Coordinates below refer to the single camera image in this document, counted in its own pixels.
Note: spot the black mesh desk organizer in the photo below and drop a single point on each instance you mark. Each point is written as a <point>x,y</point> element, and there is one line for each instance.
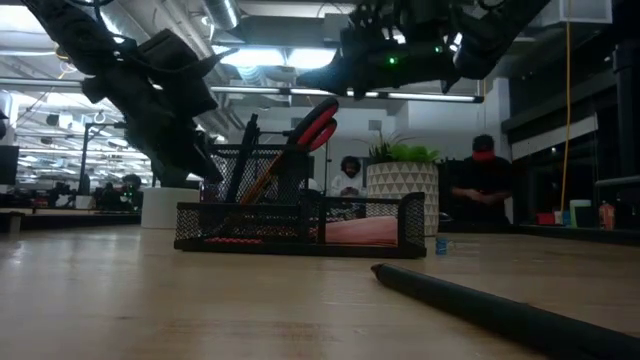
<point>250,222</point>

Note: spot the small blue box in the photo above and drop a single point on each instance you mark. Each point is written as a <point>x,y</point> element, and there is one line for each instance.
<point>566,218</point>

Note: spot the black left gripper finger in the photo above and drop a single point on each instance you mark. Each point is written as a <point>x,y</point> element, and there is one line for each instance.
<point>197,160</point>

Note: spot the red and black scissors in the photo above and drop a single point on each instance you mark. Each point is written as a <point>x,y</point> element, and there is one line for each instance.
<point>315,125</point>

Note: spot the silver ventilation duct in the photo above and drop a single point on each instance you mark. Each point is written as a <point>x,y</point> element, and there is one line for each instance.
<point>222,12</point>

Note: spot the succulent in patterned pot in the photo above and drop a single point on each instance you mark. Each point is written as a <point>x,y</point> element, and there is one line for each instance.
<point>400,177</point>

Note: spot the red rectangular eraser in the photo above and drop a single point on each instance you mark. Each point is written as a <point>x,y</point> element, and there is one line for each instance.
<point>235,241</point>

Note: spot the black side table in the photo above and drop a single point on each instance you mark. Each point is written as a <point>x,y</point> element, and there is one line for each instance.
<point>575,234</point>

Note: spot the black background monitor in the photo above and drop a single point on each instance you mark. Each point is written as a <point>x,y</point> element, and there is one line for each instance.
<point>9,165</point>

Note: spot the dark background desk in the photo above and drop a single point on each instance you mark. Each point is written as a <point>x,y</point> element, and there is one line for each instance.
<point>75,220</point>

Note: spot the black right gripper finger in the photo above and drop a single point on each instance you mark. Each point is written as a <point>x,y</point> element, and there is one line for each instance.
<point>335,77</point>

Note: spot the white and green cup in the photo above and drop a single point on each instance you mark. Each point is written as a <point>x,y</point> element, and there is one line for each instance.
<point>580,215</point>

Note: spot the orange pencil with eraser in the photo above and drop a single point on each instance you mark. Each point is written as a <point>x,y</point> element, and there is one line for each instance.
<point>262,177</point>

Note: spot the leafy plant in white pot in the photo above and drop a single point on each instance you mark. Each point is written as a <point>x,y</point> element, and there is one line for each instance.
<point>167,210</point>

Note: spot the black steel post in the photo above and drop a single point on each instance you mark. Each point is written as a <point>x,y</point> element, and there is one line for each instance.
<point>627,100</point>

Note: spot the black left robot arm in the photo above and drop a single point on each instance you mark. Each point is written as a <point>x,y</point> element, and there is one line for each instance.
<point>70,30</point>

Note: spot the small red box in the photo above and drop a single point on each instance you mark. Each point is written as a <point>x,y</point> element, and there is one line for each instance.
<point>546,219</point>

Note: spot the black background camera gantry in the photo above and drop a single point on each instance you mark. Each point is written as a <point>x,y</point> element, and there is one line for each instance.
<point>87,150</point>

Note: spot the black marker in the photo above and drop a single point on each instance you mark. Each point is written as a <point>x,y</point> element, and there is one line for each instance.
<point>245,150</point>

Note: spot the orange bottle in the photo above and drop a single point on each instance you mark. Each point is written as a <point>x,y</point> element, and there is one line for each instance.
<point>606,217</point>

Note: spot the black pen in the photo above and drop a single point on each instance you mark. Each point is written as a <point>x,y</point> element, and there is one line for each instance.
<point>500,310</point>

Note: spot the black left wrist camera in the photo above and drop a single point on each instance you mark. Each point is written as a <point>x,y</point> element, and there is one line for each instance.
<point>175,65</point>

